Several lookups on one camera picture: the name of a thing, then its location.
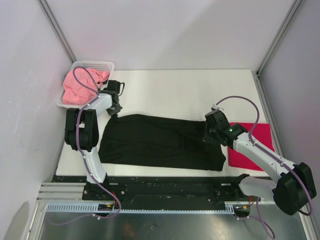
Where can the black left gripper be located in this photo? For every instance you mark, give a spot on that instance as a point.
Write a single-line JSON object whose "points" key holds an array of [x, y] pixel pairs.
{"points": [[115, 111]]}

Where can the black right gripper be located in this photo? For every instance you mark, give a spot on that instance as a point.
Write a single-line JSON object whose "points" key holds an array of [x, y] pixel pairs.
{"points": [[207, 138]]}

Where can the black t-shirt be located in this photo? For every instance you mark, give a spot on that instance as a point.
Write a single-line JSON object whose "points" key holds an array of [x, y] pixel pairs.
{"points": [[150, 141]]}

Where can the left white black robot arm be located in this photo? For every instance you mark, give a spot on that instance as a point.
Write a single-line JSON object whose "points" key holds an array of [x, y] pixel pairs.
{"points": [[82, 129]]}

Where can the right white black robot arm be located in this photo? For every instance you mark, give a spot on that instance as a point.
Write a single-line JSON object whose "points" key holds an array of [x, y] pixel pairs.
{"points": [[291, 186]]}

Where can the white plastic laundry basket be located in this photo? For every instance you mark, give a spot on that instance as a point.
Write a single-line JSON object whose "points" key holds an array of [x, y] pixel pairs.
{"points": [[100, 65]]}

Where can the crumpled pink t-shirt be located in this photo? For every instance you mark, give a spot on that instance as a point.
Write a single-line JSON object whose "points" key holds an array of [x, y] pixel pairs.
{"points": [[82, 84]]}

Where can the folded magenta t-shirt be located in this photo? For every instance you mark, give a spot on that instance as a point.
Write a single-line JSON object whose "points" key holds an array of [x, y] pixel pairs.
{"points": [[262, 132]]}

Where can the aluminium extrusion rails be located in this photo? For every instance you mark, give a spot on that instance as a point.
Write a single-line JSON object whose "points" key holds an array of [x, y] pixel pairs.
{"points": [[60, 192]]}

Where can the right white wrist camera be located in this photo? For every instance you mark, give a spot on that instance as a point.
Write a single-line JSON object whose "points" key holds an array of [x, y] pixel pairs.
{"points": [[216, 107]]}

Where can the right aluminium frame post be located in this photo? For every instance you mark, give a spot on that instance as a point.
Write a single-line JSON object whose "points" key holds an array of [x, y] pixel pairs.
{"points": [[280, 34]]}

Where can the aluminium frame post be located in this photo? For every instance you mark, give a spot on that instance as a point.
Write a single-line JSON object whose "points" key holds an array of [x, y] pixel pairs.
{"points": [[48, 13], [280, 34]]}

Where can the left aluminium frame post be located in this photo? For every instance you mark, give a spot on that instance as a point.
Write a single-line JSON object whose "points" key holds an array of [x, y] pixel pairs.
{"points": [[48, 13]]}

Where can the white slotted cable duct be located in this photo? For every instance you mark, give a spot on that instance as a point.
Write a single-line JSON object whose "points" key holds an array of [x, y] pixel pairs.
{"points": [[104, 208]]}

